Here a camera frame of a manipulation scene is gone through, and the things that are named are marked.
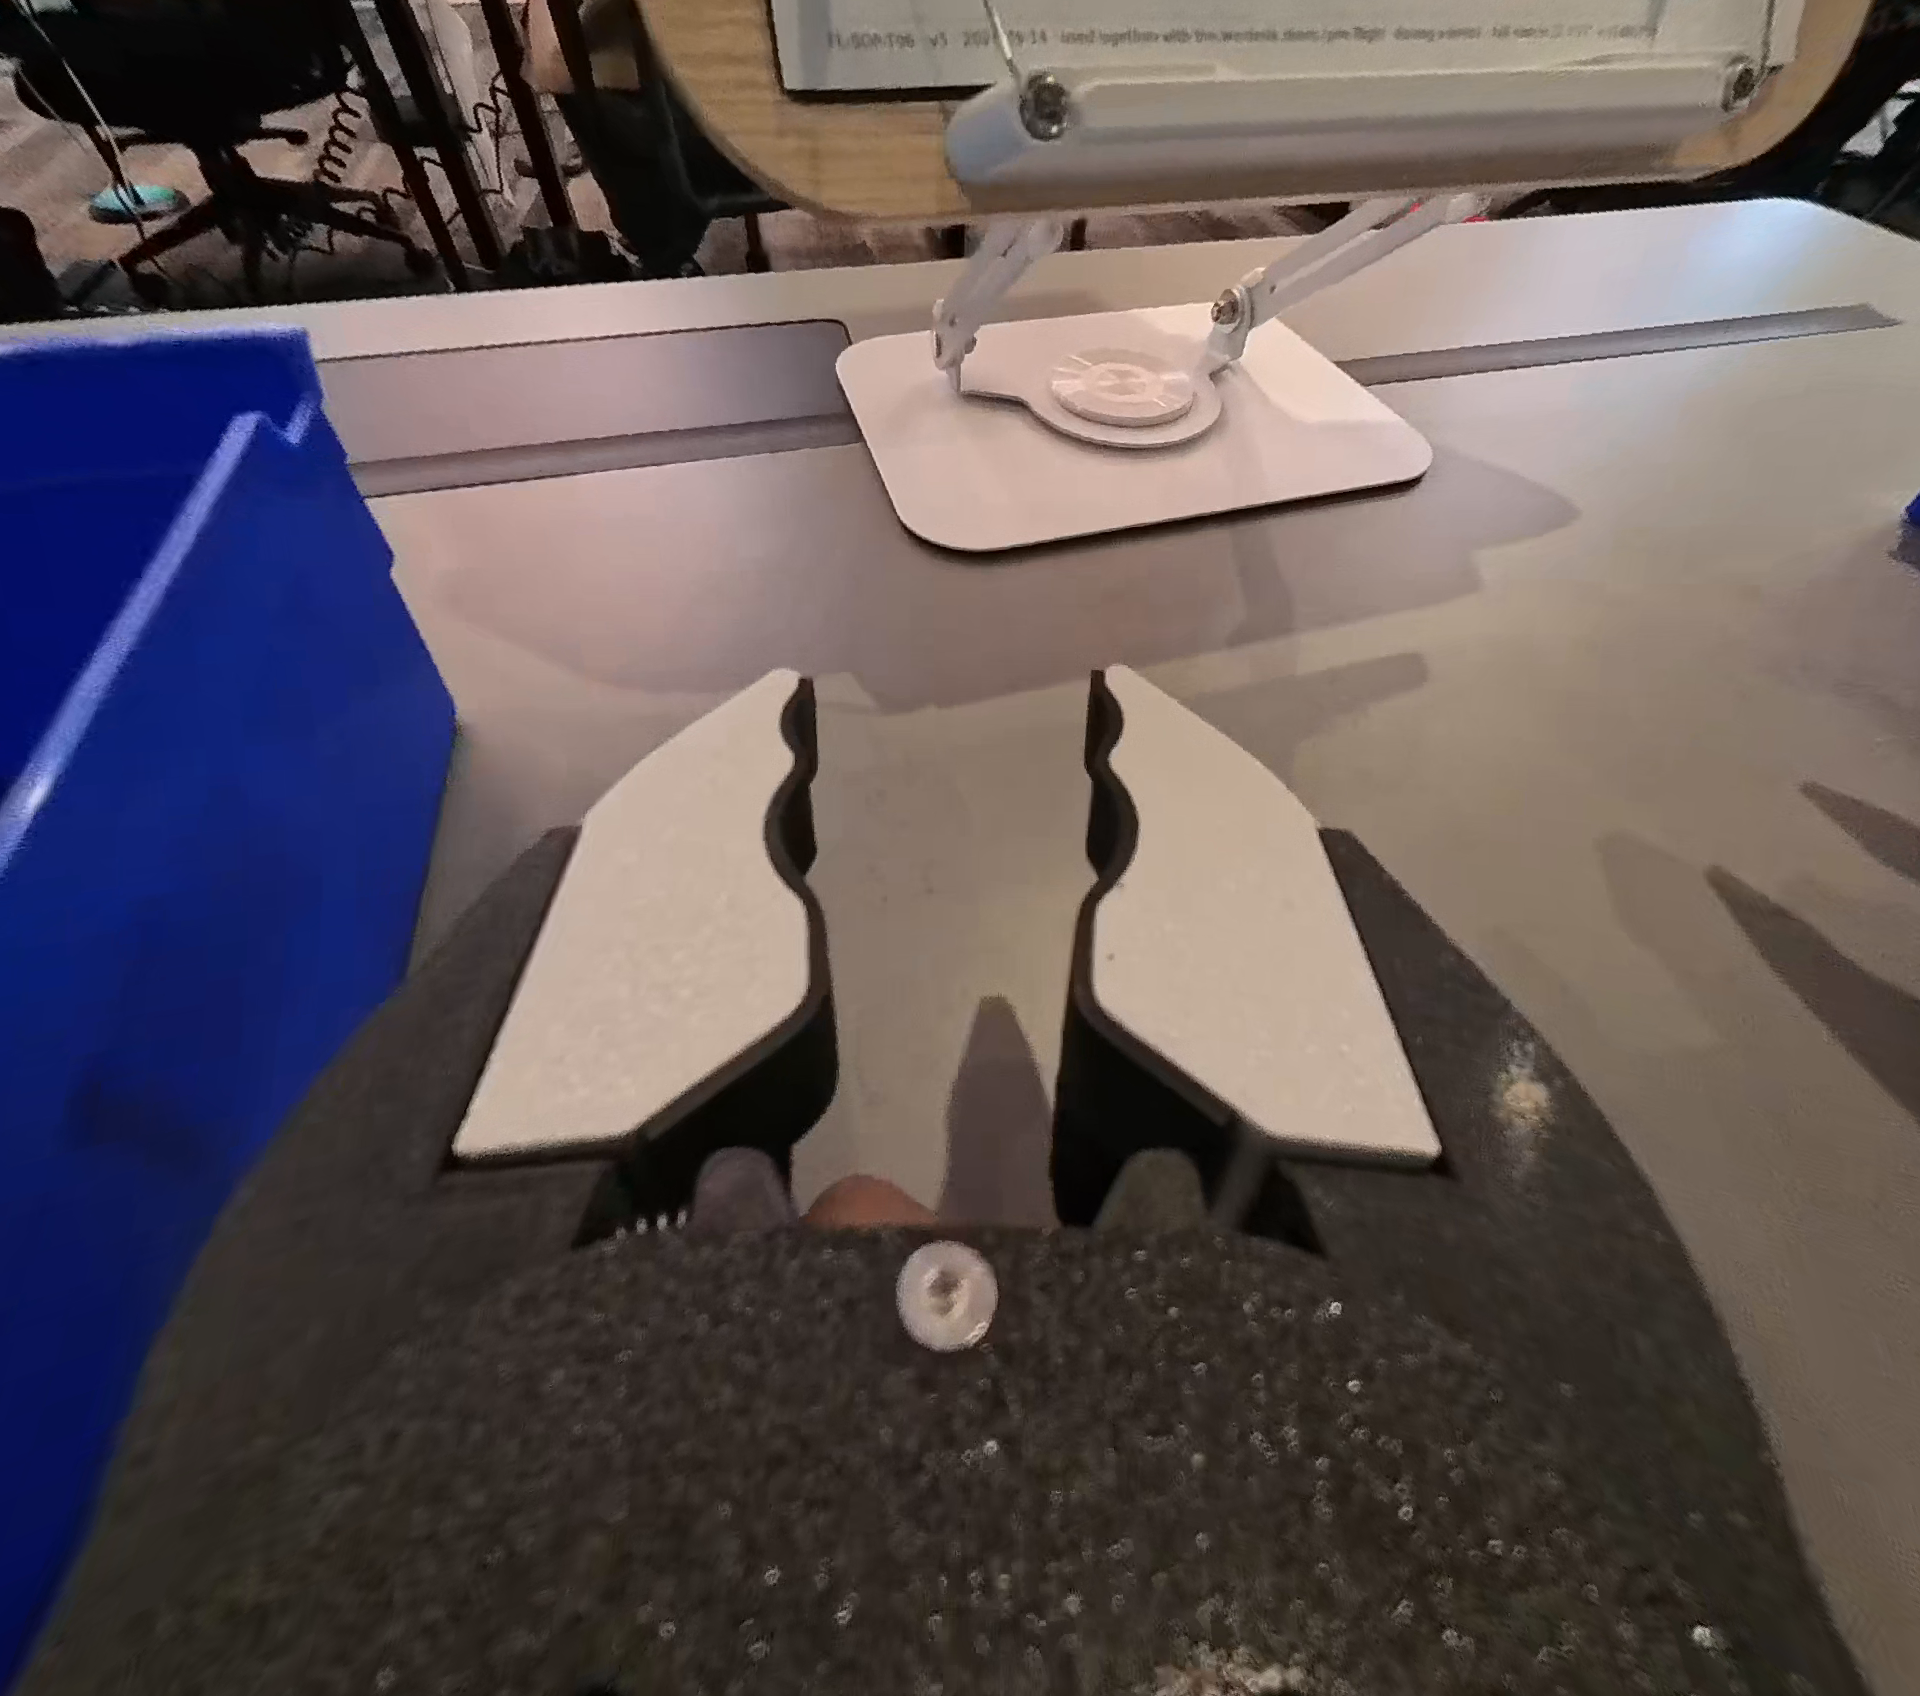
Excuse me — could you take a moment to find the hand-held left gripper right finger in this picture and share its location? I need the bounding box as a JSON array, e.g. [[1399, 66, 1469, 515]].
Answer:
[[1054, 665, 1445, 1207]]

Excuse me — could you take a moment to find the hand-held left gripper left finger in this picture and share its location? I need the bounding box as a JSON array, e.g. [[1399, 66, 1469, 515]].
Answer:
[[445, 666, 839, 1207]]

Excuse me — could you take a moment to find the black office chair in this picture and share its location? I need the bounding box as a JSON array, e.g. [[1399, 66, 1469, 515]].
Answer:
[[5, 0, 437, 297]]

